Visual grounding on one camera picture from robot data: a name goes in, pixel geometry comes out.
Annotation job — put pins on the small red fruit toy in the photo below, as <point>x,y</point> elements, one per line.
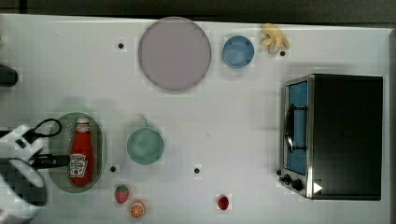
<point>223,203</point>

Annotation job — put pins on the strawberry toy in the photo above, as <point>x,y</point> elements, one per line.
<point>121,194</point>

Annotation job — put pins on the green oval strainer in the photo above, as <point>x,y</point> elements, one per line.
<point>62,143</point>

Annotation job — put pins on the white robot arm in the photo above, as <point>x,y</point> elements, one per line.
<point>23,191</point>

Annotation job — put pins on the green mug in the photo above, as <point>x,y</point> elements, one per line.
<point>145,145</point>

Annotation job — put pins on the red ketchup bottle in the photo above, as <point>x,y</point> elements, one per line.
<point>81,165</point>

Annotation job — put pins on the purple round plate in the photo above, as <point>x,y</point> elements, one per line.
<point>174,54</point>

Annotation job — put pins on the peeled banana toy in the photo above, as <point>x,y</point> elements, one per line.
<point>273,38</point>

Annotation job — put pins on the black robot base upper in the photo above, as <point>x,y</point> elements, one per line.
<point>8,76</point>

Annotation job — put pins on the silver toaster oven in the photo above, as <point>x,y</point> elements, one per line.
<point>332,137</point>

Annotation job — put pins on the orange slice toy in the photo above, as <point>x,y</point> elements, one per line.
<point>137,209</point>

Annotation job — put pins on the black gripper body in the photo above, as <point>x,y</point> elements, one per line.
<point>48,161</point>

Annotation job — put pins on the blue cup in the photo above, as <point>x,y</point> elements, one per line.
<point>238,52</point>

